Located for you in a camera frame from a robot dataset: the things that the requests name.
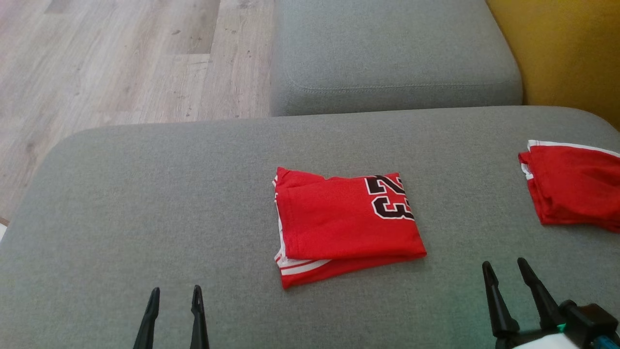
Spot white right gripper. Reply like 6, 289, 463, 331
481, 257, 602, 349

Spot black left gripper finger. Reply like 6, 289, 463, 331
133, 287, 161, 349
189, 285, 210, 349

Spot red shorts with white stripes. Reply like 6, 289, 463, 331
518, 140, 620, 234

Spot red basketball jersey number 23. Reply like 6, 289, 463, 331
272, 167, 428, 290

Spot large grey sofa seat cushion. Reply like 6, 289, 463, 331
0, 106, 620, 349

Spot yellow upholstered panel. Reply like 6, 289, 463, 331
485, 0, 620, 132

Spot small grey sofa cushion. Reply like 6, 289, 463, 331
269, 0, 524, 117

